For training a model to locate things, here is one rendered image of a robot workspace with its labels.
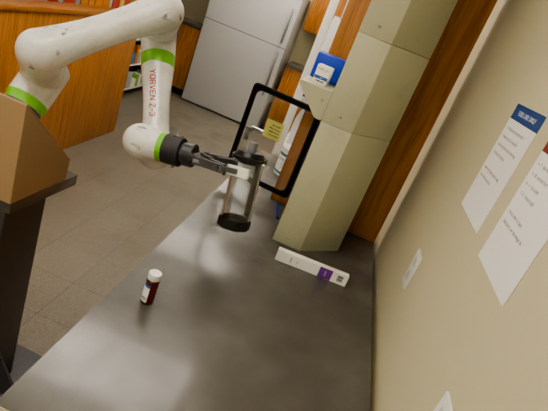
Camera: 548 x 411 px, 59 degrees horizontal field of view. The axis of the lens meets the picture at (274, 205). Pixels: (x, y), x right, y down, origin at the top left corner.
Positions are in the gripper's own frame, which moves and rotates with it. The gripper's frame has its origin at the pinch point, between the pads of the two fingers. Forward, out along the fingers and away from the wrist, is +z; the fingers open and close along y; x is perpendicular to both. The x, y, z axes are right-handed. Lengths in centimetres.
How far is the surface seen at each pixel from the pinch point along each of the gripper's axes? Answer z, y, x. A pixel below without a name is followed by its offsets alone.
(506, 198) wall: 62, -36, -16
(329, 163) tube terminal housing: 22.4, 24.4, -5.5
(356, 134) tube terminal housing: 28.5, 25.0, -17.0
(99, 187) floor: -150, 189, 79
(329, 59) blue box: 12, 38, -39
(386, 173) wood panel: 44, 63, -3
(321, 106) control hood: 15.0, 21.8, -23.3
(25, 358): -80, 24, 109
